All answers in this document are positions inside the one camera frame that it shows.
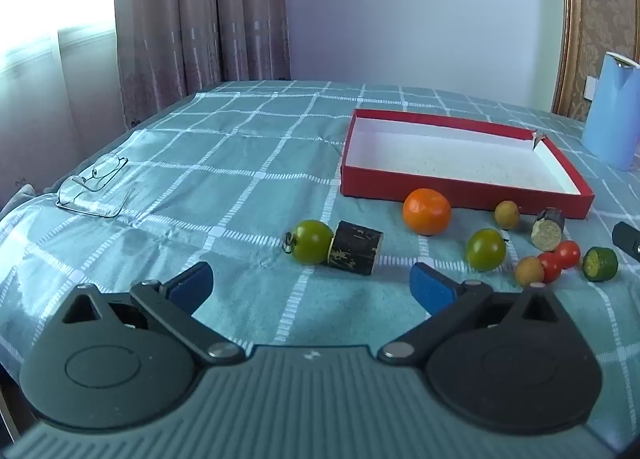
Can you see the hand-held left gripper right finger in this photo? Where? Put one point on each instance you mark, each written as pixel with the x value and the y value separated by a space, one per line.
pixel 430 287

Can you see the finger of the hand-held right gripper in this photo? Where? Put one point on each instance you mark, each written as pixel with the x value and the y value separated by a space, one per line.
pixel 626 239

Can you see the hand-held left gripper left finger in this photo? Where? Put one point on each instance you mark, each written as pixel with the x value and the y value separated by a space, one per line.
pixel 192 285

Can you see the green cucumber piece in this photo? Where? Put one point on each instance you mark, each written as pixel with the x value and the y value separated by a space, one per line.
pixel 600 264

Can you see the red cherry tomato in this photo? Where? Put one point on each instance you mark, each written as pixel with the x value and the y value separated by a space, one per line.
pixel 550 268
pixel 569 254

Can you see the green tomato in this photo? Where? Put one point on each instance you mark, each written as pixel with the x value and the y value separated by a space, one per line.
pixel 486 250
pixel 312 241

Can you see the long dark sugarcane piece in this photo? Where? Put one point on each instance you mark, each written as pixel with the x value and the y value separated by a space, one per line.
pixel 357 246

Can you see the brown longan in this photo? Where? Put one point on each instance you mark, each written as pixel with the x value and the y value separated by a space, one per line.
pixel 529 272
pixel 507 214

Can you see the red shallow cardboard box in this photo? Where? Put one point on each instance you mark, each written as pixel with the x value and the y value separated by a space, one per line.
pixel 450 154

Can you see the orange mandarin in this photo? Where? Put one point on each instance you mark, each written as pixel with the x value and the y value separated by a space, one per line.
pixel 427 211

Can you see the short dark sugarcane piece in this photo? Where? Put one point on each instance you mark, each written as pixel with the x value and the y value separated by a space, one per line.
pixel 547 231

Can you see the teal checked bedsheet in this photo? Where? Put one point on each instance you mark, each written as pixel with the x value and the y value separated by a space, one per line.
pixel 225 189

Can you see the light blue kettle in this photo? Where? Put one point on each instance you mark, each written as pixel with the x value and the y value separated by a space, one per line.
pixel 612 114

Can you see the white sheer curtain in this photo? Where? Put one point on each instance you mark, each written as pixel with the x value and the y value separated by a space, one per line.
pixel 45 89

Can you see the pink patterned curtain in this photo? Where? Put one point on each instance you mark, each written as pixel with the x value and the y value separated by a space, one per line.
pixel 200 24

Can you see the white wall socket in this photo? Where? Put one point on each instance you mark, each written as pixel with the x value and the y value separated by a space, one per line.
pixel 590 87

